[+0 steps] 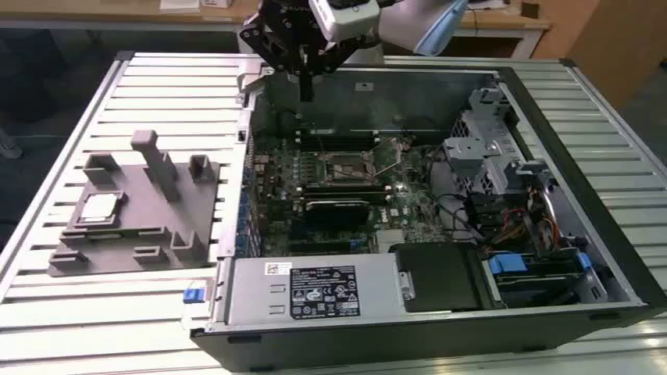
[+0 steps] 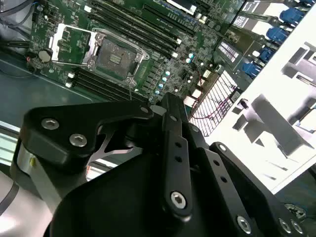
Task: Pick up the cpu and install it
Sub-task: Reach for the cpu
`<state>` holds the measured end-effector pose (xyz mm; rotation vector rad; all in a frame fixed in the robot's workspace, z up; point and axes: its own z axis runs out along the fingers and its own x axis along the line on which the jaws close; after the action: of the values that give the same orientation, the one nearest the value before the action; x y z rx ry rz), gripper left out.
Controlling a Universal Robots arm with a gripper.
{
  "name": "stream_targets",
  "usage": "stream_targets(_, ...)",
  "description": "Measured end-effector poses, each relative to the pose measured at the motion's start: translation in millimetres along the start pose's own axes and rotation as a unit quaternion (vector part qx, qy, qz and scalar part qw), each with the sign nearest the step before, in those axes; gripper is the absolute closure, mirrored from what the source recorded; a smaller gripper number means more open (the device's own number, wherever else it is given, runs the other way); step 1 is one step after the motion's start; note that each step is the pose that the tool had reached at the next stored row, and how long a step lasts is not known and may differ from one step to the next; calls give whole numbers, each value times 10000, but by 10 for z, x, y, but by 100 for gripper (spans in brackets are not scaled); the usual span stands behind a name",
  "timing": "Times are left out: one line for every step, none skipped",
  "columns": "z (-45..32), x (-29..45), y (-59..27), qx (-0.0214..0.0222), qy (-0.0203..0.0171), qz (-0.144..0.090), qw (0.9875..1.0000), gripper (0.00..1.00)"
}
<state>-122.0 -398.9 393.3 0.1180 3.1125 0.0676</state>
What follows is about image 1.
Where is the blue disk carrier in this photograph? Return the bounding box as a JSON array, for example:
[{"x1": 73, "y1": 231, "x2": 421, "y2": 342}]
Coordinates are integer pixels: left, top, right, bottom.
[{"x1": 488, "y1": 253, "x2": 528, "y2": 277}]

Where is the CPU socket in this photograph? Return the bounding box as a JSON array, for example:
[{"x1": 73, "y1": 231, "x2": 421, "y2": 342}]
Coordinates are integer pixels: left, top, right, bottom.
[{"x1": 320, "y1": 151, "x2": 373, "y2": 185}]

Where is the silver power supply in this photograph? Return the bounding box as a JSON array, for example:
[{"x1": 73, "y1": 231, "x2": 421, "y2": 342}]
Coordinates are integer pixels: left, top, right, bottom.
[{"x1": 206, "y1": 255, "x2": 402, "y2": 325}]

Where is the small silver heat sink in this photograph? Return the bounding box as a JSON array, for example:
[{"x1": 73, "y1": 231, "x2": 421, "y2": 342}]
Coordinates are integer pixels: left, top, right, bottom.
[{"x1": 374, "y1": 229, "x2": 405, "y2": 251}]

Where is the disk bay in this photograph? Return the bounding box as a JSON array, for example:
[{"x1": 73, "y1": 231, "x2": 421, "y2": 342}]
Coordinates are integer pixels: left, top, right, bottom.
[{"x1": 481, "y1": 249, "x2": 610, "y2": 309}]

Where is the green motherboard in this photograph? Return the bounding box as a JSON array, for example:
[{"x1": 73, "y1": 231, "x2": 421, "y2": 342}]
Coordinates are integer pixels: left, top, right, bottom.
[{"x1": 242, "y1": 130, "x2": 473, "y2": 259}]

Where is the wooden cabinet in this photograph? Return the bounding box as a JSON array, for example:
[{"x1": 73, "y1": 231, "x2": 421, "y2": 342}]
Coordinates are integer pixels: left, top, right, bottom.
[{"x1": 564, "y1": 0, "x2": 667, "y2": 114}]

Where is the metal socket cover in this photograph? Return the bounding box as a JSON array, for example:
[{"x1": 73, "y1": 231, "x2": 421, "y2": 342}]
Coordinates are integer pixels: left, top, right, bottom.
[{"x1": 362, "y1": 136, "x2": 408, "y2": 177}]

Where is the black expansion slot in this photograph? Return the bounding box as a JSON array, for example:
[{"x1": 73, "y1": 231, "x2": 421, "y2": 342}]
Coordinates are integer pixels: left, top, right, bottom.
[{"x1": 288, "y1": 240, "x2": 365, "y2": 254}]

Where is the grey parts rack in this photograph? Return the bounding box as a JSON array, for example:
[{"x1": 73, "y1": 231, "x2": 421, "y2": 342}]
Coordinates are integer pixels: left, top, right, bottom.
[{"x1": 45, "y1": 130, "x2": 230, "y2": 278}]

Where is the wooden desk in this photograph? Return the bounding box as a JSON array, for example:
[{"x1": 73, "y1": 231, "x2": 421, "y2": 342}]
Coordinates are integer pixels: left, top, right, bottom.
[{"x1": 0, "y1": 0, "x2": 553, "y2": 59}]

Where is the black wire bundle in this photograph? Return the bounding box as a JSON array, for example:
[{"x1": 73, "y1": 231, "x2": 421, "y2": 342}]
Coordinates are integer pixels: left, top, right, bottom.
[{"x1": 434, "y1": 191, "x2": 504, "y2": 245}]

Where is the small black expansion card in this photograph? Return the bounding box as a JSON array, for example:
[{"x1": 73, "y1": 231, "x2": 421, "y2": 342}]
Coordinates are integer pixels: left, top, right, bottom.
[{"x1": 304, "y1": 199, "x2": 372, "y2": 227}]

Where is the silver CPU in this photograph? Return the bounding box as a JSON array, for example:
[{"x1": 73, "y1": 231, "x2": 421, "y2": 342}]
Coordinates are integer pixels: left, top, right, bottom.
[{"x1": 84, "y1": 193, "x2": 126, "y2": 223}]

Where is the grey chair foot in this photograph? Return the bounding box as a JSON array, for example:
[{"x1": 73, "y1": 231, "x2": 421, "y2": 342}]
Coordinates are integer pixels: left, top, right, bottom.
[{"x1": 0, "y1": 127, "x2": 25, "y2": 159}]

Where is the silver metal drive cage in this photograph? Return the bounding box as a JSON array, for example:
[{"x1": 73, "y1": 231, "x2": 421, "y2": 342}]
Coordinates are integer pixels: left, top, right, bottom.
[{"x1": 441, "y1": 87, "x2": 548, "y2": 196}]

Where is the coloured wire bundle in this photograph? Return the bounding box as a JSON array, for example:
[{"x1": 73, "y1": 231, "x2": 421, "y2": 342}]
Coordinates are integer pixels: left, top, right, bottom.
[{"x1": 488, "y1": 206, "x2": 564, "y2": 245}]

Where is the black RAM slot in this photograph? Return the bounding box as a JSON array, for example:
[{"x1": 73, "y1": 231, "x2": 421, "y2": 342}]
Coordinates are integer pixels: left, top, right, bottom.
[
  {"x1": 293, "y1": 143, "x2": 381, "y2": 150},
  {"x1": 301, "y1": 192, "x2": 393, "y2": 199},
  {"x1": 301, "y1": 198, "x2": 393, "y2": 205},
  {"x1": 293, "y1": 127, "x2": 381, "y2": 134},
  {"x1": 293, "y1": 133, "x2": 381, "y2": 140},
  {"x1": 300, "y1": 187, "x2": 392, "y2": 195},
  {"x1": 293, "y1": 137, "x2": 381, "y2": 145},
  {"x1": 300, "y1": 182, "x2": 392, "y2": 189}
]

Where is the black PC case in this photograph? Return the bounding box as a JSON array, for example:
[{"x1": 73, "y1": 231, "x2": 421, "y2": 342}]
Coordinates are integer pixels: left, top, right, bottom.
[{"x1": 186, "y1": 57, "x2": 667, "y2": 374}]

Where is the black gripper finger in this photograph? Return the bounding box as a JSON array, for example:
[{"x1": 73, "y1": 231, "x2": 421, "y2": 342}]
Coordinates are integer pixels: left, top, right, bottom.
[
  {"x1": 306, "y1": 35, "x2": 366, "y2": 103},
  {"x1": 238, "y1": 22, "x2": 308, "y2": 103}
]

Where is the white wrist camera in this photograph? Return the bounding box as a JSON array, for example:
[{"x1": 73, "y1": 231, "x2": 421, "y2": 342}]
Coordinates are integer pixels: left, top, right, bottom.
[{"x1": 306, "y1": 0, "x2": 384, "y2": 42}]

